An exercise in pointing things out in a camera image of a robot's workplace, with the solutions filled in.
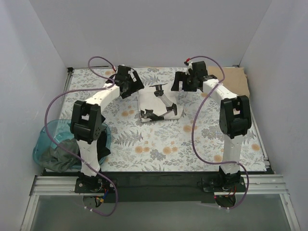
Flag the white t shirt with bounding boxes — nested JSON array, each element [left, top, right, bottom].
[[138, 82, 183, 123]]

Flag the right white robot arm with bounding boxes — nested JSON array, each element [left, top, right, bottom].
[[171, 59, 252, 192]]

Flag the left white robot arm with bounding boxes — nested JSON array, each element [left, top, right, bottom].
[[71, 65, 144, 193]]

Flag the folded tan t shirt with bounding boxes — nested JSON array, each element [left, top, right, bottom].
[[222, 67, 250, 98]]

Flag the teal plastic basket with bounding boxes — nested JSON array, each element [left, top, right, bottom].
[[32, 119, 112, 170]]

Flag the grey t shirt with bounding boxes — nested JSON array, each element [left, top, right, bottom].
[[38, 139, 81, 173]]

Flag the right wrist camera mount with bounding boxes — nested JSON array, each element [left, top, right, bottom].
[[184, 58, 193, 75]]

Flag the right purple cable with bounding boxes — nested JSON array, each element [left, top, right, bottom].
[[185, 56, 251, 210]]

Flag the purple cable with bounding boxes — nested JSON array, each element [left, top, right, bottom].
[[185, 56, 251, 210], [45, 56, 119, 217]]

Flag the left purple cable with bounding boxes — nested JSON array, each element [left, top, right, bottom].
[[45, 56, 119, 217]]

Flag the aluminium frame rail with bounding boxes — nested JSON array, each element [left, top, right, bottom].
[[21, 172, 300, 231]]

